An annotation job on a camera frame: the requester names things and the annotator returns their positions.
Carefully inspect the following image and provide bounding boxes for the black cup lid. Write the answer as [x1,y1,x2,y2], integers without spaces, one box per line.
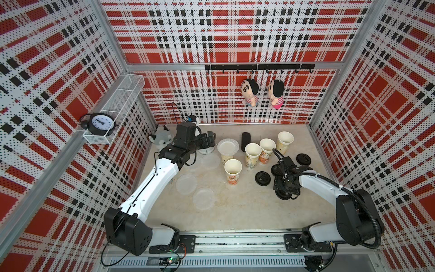
[296,153,312,166]
[275,190,292,201]
[271,164,283,177]
[254,171,271,187]

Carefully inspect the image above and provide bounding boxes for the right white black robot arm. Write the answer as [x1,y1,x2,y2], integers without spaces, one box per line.
[271,157,385,252]

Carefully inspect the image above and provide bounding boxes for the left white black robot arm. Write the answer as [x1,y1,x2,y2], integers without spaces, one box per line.
[104,122,216,256]

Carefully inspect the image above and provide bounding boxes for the black cup lid front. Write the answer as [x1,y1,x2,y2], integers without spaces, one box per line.
[275,190,292,201]

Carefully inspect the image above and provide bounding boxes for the white twin-bell alarm clock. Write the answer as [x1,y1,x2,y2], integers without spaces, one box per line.
[198,146,215,155]

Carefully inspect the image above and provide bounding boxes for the grey husky plush toy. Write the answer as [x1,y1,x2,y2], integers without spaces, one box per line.
[147,125,174,151]

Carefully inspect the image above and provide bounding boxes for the black glasses case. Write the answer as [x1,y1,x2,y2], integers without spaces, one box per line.
[241,132,251,152]

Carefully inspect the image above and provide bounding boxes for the paper cup red flowers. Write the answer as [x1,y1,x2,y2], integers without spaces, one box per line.
[259,138,276,165]

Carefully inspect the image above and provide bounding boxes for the middle tall paper cup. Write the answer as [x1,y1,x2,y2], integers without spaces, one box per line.
[245,143,262,170]

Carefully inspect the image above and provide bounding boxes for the hanging boy doll striped shirt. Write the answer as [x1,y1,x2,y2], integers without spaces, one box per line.
[241,79,259,107]

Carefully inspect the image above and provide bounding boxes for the translucent paper disc front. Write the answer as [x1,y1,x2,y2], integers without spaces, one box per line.
[193,187,215,210]

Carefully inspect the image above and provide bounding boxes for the hanging doll pink shirt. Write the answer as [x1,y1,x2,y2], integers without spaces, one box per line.
[267,79,284,109]

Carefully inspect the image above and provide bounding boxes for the black alarm clock on shelf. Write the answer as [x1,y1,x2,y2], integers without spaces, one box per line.
[79,113,117,136]

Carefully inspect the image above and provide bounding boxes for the white wire wall shelf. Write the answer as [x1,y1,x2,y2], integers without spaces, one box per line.
[83,74,145,145]

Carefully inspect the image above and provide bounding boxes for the black wall hook rail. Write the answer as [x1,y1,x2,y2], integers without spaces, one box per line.
[205,63,316,72]

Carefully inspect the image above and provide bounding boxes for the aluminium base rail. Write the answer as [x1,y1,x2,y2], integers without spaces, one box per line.
[95,230,388,272]

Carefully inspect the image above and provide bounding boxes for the green circuit board with wires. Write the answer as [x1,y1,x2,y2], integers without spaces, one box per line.
[146,252,186,272]

